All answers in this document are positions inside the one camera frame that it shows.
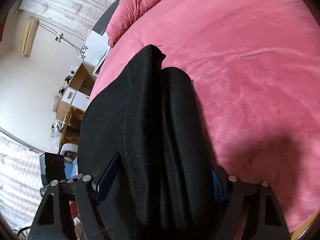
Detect black pants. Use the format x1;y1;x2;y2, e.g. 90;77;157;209
78;45;221;239

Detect wooden desk with white drawers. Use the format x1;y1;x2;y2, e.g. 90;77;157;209
56;63;96;121

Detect grey bed headboard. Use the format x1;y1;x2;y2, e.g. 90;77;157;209
92;0;120;35

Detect pink fleece bed blanket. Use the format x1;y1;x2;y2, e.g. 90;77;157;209
91;0;319;231

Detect white patterned curtain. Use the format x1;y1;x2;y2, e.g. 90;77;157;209
20;0;115;38

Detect pink rumpled duvet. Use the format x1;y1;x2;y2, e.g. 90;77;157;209
106;0;161;47

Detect wall power strip with cables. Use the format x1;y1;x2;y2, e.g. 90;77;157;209
39;19;80;53

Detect beige wall air conditioner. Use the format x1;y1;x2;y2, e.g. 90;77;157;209
19;16;39;56

